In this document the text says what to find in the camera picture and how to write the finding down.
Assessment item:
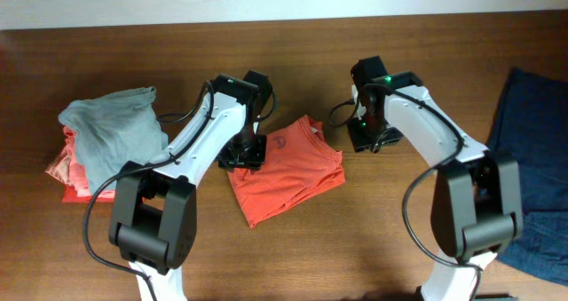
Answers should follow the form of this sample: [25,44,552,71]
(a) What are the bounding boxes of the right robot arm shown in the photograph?
[346,56,524,301]

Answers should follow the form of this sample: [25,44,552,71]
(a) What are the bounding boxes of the grey folded shirt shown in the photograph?
[58,86,168,192]

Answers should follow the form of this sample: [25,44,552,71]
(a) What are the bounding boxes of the red soccer t-shirt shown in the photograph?
[228,115,346,228]

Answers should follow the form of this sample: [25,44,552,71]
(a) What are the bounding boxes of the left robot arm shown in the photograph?
[109,71,274,300]

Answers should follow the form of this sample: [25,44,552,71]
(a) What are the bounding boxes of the pink folded garment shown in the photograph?
[45,126,91,192]

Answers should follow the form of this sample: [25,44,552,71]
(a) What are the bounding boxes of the navy blue garment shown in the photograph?
[487,67,567,286]

